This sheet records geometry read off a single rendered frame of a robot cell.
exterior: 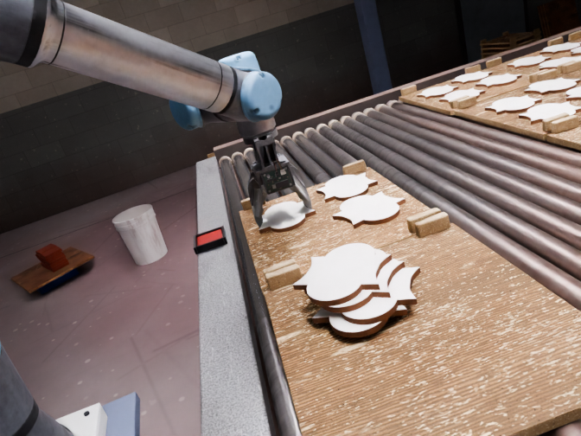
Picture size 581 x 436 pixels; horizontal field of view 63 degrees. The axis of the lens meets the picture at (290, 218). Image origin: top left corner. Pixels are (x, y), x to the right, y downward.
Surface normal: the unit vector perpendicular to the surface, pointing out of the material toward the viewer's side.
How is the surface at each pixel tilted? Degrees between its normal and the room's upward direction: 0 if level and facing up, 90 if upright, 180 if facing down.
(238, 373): 0
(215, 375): 0
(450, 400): 0
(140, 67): 111
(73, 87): 90
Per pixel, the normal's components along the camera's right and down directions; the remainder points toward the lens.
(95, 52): 0.56, 0.51
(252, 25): 0.28, 0.30
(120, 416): -0.28, -0.88
